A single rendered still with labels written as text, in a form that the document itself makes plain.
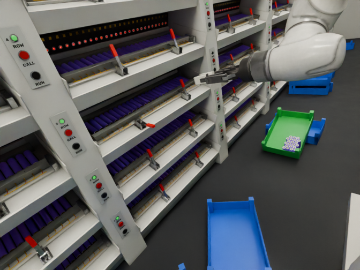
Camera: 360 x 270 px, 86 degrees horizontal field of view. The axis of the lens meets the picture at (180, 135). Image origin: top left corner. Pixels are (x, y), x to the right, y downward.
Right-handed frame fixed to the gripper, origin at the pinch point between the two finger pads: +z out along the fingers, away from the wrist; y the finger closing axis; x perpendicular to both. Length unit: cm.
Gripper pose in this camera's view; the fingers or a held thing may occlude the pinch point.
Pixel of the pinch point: (204, 78)
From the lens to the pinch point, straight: 78.3
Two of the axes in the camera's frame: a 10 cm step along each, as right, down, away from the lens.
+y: 6.5, -4.9, 5.8
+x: -3.2, -8.7, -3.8
